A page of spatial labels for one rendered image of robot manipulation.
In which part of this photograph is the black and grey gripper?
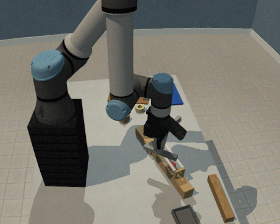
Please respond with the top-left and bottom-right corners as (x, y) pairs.
(143, 106), (170, 155)

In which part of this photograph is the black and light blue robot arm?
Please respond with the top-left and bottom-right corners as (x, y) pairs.
(31, 0), (173, 125)

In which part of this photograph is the cream ring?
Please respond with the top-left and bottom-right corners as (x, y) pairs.
(135, 104), (144, 113)

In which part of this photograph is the brown wooden bar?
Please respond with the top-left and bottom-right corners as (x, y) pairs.
(207, 174), (235, 223)

